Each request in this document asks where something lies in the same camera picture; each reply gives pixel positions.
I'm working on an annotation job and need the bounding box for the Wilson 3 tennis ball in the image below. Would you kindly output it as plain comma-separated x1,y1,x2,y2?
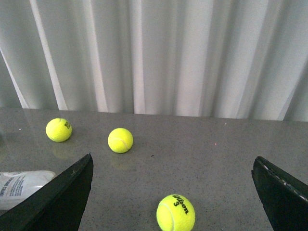
156,194,195,231

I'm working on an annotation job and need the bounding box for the white pleated curtain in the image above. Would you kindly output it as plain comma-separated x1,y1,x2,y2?
0,0,308,121

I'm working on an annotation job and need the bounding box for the tennis ball far left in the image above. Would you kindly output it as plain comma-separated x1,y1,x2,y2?
46,118,72,142

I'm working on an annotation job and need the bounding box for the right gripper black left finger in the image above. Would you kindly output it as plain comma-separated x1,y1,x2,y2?
0,154,93,231

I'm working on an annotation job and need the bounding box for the clear Wilson tennis ball can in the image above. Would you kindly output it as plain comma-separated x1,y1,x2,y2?
0,170,55,210

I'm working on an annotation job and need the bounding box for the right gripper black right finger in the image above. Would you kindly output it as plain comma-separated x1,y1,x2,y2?
252,156,308,231

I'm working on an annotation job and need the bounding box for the tennis ball centre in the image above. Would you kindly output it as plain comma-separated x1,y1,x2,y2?
107,128,133,154

